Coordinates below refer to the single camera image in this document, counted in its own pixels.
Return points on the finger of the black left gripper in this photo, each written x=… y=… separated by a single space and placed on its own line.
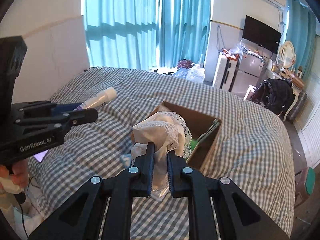
x=47 y=106
x=34 y=119

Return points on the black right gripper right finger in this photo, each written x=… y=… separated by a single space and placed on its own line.
x=218 y=208

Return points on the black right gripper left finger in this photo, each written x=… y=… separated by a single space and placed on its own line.
x=101 y=208

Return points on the light blue patterned tube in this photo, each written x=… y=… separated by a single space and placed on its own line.
x=100 y=99

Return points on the green 666 medicine box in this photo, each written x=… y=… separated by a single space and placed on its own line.
x=194 y=142

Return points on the white lace cloth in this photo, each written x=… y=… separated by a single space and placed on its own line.
x=168 y=131

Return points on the grey-green folding hanger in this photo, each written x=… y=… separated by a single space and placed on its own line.
x=126 y=160

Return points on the person left hand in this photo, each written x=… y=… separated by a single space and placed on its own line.
x=20 y=173

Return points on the smartphone with lit screen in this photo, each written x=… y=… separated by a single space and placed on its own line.
x=40 y=156

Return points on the checkered bed quilt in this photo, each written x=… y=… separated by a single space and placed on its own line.
x=253 y=146

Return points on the brown cardboard box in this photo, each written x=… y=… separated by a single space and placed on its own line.
x=198 y=123

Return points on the teal window curtain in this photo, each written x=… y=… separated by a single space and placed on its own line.
x=145 y=34

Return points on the black clothes on chair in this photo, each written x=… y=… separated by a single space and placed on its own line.
x=275 y=94

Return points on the white drawer cabinet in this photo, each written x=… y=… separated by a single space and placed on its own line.
x=224 y=72

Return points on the silver mini fridge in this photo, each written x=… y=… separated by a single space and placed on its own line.
x=247 y=72

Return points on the oval vanity mirror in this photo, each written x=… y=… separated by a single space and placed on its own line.
x=286 y=56

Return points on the teal right curtain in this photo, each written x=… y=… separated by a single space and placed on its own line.
x=301 y=33

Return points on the black wall television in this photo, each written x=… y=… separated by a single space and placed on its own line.
x=261 y=34

